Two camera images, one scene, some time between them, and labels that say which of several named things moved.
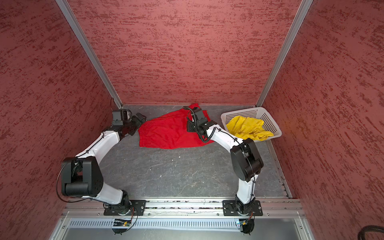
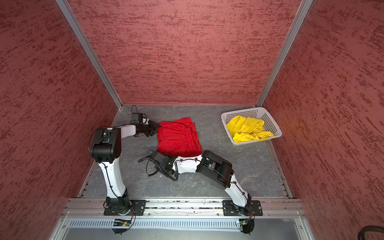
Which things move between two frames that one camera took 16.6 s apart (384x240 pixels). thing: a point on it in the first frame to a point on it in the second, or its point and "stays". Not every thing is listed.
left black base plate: [131, 207] stays
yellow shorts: [250, 127] stays
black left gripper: [134, 118] to [153, 127]
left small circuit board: [120, 222] stays
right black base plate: [232, 208] stays
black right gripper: [189, 124] to [166, 154]
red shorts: [195, 105] to [178, 138]
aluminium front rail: [94, 207] stays
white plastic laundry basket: [259, 113] stays
